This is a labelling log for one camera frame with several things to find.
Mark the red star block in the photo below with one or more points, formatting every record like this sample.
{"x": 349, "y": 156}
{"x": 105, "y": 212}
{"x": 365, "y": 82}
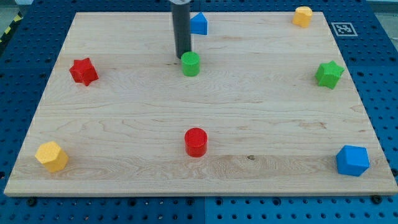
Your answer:
{"x": 83, "y": 71}

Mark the green star block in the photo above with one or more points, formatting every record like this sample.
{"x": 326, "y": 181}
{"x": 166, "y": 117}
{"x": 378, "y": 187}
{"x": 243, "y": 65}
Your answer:
{"x": 329, "y": 74}

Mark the red cylinder block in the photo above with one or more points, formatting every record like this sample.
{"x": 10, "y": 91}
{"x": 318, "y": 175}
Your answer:
{"x": 196, "y": 142}

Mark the green cylinder block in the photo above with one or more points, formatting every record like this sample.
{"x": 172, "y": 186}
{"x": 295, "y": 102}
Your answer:
{"x": 190, "y": 64}

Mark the light wooden board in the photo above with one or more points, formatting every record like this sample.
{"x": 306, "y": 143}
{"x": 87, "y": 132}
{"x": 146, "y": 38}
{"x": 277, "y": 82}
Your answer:
{"x": 272, "y": 131}

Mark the blue triangle block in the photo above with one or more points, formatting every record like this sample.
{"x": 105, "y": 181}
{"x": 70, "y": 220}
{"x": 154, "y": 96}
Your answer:
{"x": 199, "y": 24}

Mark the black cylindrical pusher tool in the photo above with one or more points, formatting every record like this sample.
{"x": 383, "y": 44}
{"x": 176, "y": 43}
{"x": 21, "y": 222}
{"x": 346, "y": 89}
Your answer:
{"x": 181, "y": 23}

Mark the yellow heart block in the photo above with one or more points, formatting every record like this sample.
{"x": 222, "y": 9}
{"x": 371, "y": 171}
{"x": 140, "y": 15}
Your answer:
{"x": 302, "y": 16}

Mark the yellow hexagon block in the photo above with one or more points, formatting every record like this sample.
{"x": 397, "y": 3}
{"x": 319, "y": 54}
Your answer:
{"x": 52, "y": 156}

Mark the blue cube block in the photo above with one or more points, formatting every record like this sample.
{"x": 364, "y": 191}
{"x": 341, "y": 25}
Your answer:
{"x": 352, "y": 160}

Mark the white fiducial marker tag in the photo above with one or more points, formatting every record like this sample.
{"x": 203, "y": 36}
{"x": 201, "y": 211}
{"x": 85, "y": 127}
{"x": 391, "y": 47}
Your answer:
{"x": 344, "y": 29}

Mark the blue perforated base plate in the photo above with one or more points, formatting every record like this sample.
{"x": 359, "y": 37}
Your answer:
{"x": 28, "y": 61}

